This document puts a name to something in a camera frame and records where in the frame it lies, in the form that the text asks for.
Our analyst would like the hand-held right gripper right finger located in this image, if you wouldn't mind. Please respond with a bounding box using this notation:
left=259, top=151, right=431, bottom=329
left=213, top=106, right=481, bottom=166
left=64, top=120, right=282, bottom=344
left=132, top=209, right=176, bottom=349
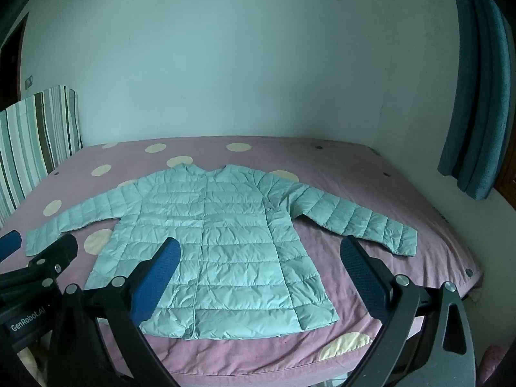
left=340, top=235, right=476, bottom=387

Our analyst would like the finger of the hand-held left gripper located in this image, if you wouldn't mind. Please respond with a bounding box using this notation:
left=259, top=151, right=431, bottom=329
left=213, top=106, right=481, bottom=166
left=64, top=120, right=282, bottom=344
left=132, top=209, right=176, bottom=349
left=0, top=231, right=23, bottom=263
left=0, top=233, right=78, bottom=297

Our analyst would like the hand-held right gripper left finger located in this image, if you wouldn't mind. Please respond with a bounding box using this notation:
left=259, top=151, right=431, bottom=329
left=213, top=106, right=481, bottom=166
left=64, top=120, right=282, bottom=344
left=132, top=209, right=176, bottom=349
left=47, top=237, right=182, bottom=387

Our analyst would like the light blue quilted down jacket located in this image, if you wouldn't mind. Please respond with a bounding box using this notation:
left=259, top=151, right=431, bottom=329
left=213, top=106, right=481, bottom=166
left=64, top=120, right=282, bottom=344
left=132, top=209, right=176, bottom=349
left=25, top=163, right=419, bottom=340

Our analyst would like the pink dotted bed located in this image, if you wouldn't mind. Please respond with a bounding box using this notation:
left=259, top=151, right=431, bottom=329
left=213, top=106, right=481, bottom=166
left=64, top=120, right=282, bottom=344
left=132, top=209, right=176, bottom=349
left=0, top=135, right=484, bottom=387

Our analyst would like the striped pillow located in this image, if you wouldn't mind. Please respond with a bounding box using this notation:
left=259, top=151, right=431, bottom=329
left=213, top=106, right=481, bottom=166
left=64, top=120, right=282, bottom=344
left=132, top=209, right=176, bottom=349
left=0, top=85, right=83, bottom=226

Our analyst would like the dark wooden door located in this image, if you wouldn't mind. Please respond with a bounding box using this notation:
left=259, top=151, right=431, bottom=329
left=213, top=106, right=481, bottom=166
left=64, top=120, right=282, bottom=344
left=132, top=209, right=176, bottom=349
left=0, top=20, right=29, bottom=111

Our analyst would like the teal curtain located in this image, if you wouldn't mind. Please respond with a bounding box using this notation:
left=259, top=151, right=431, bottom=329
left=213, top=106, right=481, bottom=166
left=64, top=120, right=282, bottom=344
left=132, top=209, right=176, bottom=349
left=437, top=0, right=516, bottom=200

